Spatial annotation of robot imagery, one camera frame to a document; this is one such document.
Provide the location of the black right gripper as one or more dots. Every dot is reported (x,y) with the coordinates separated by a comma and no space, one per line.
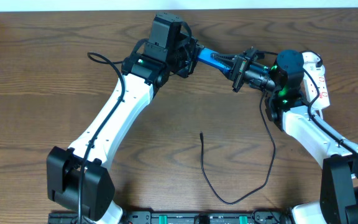
(239,71)

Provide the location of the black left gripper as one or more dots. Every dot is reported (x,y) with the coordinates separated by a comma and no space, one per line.
(190,57)

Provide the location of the white USB wall charger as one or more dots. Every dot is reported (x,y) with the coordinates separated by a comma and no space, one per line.
(314,71)

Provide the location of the blue Galaxy smartphone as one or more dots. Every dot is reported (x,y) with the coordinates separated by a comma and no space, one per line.
(206,56)

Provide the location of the white power strip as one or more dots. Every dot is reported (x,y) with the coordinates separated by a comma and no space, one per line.
(323,99)

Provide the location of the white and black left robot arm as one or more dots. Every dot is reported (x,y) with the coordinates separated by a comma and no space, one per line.
(78,177)

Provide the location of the black mounting rail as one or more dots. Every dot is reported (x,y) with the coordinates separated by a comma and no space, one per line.
(258,216)

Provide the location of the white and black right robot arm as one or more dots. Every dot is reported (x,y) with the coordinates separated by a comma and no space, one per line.
(295,95)

